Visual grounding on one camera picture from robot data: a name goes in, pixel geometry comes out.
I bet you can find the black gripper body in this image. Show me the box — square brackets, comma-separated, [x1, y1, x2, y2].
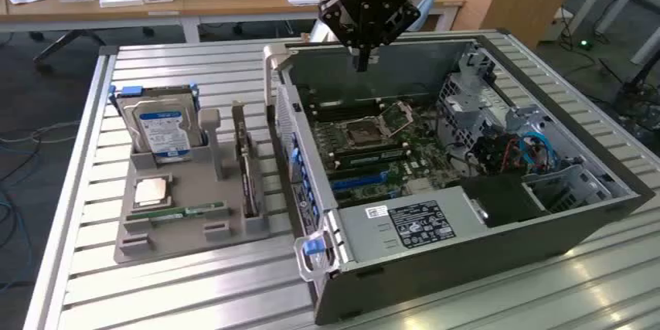
[338, 0, 414, 49]

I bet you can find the black graphics card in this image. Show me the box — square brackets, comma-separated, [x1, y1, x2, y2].
[231, 100, 262, 219]

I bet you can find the metal drive cage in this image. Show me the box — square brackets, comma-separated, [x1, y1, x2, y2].
[438, 42, 516, 141]

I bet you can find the open socket cover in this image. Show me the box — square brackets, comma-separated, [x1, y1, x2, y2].
[379, 100, 416, 136]

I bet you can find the CPU socket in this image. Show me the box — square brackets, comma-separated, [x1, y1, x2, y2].
[344, 117, 386, 149]

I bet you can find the RAM stick with white label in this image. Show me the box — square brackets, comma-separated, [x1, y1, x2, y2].
[338, 147, 407, 167]

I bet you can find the green motherboard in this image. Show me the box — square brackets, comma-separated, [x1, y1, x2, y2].
[302, 90, 450, 207]

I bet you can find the blue expansion slot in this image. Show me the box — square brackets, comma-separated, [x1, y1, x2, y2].
[328, 169, 391, 192]

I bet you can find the hard disk with blue rails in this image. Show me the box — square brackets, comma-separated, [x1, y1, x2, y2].
[107, 80, 202, 165]

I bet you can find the black equipment stand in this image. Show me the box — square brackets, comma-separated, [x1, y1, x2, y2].
[618, 36, 660, 95]

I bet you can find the grey parts rack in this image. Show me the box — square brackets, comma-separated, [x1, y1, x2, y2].
[112, 107, 274, 265]

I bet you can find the black office chair base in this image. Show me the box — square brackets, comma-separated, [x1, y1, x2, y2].
[30, 28, 156, 72]

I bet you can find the silver disk bay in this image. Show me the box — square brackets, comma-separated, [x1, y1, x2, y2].
[520, 163, 628, 213]

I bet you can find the silver CPU chip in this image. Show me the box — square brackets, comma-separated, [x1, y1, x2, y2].
[132, 178, 171, 207]

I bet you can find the grey power supply unit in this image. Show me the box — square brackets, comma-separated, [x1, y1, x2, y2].
[324, 185, 490, 264]

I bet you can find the green RAM stick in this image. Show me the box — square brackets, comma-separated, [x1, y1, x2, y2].
[126, 201, 227, 225]

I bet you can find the open grey PC case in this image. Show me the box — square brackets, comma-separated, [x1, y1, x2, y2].
[262, 34, 658, 326]

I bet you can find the white table frame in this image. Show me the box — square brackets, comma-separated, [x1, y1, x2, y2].
[567, 0, 660, 64]

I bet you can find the blue wire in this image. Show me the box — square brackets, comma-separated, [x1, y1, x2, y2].
[518, 132, 562, 172]

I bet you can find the grey floor cable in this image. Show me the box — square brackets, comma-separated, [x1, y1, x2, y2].
[0, 121, 79, 144]

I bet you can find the blue floor cable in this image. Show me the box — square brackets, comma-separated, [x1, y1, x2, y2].
[0, 144, 40, 292]

